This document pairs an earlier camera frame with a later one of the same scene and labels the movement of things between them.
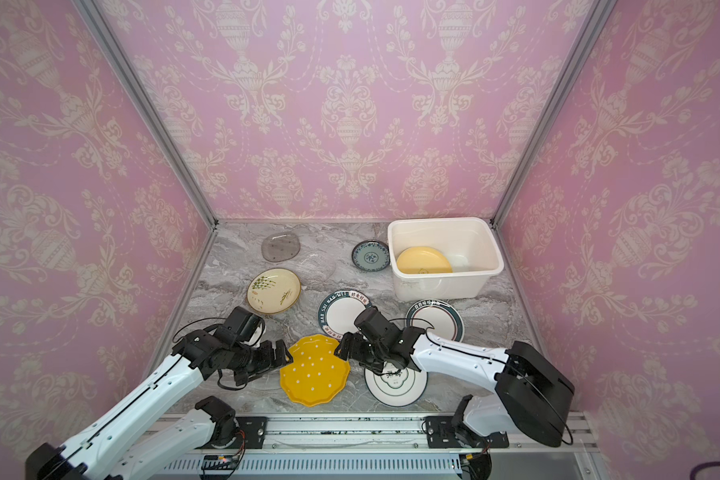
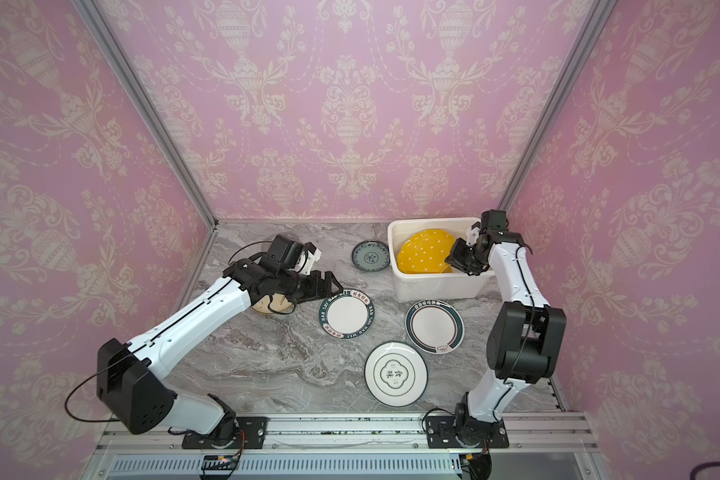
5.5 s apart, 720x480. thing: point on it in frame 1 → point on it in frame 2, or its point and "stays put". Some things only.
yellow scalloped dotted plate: [316, 375] → [425, 252]
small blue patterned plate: [371, 255] stays put
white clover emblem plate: [396, 386] stays put
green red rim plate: [439, 317] stays put
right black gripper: [363, 347] → [467, 258]
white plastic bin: [442, 258] stays put
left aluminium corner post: [112, 49] stays put
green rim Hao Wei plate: [338, 311] stays put
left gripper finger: [282, 354] → [329, 280]
